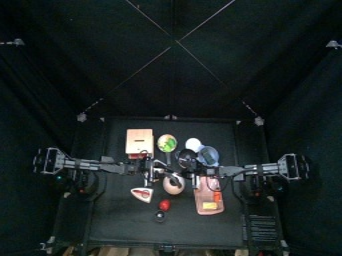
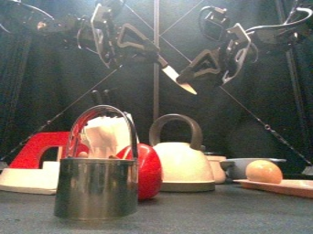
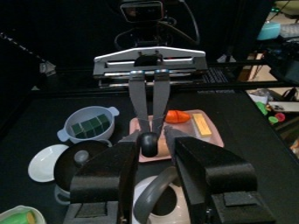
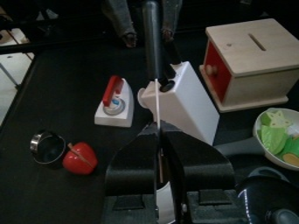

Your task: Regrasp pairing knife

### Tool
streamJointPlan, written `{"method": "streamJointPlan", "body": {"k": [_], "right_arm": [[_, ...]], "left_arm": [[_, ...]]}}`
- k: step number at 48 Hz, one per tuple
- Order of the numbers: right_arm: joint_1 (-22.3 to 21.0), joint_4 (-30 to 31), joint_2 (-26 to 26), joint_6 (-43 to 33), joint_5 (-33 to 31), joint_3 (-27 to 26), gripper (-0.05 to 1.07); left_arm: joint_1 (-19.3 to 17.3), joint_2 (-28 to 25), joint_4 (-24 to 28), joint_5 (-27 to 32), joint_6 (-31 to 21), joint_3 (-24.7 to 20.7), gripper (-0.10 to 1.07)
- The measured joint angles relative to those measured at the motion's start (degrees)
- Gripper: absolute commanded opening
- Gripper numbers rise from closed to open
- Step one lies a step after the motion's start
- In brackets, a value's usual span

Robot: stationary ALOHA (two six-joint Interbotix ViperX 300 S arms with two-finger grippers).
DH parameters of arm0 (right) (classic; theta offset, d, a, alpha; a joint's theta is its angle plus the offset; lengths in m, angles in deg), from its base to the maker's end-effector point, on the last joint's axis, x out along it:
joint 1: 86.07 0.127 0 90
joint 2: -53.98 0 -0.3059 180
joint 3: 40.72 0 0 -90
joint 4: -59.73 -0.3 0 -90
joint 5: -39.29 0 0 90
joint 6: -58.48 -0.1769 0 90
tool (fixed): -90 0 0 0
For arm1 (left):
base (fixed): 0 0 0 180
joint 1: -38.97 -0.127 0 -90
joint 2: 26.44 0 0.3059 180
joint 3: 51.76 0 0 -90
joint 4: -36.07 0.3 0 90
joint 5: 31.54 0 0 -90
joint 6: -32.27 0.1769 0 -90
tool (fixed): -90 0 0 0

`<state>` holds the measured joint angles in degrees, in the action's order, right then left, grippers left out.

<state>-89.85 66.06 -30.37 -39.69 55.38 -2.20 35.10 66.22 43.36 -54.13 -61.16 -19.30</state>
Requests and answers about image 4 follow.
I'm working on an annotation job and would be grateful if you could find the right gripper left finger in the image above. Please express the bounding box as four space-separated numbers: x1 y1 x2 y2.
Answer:
105 122 162 211

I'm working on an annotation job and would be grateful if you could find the green toy lettuce leaf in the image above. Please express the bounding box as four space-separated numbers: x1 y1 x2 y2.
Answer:
259 124 290 156

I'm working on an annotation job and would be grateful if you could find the white knife block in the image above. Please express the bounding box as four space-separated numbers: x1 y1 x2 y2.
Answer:
137 60 221 147

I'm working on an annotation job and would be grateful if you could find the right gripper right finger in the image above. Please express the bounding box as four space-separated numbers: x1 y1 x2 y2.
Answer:
161 121 237 224

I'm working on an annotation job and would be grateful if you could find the steel pot with bail handle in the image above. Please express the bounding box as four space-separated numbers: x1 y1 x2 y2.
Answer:
30 129 68 170

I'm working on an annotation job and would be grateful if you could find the grey toy saucepan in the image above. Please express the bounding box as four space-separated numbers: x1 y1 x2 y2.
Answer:
213 107 299 172

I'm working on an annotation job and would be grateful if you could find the black glossy round pot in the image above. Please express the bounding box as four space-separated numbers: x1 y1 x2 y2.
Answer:
235 166 299 224

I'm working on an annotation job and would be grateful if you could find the yellow round toy slice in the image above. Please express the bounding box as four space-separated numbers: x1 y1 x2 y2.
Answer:
282 152 299 168

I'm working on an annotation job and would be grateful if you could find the red apple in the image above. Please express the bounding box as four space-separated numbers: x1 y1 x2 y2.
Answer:
62 142 99 176

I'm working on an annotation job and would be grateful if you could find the black knife handle in block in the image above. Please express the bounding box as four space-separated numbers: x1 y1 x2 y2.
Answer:
165 40 185 66
158 62 178 93

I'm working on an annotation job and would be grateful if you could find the pale green star slice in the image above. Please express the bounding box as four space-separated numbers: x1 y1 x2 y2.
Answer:
267 109 293 130

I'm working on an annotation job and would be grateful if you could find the wooden coin box red front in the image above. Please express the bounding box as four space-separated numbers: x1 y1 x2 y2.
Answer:
199 17 299 114

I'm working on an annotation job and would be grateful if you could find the white toy iron red handle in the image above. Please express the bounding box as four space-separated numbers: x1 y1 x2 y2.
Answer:
94 74 137 129

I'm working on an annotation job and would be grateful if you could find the grey metal leg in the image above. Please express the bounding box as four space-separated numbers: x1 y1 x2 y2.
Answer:
0 61 23 89

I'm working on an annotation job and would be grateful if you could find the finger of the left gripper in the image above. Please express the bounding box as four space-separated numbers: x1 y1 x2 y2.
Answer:
103 0 138 48
162 0 183 42

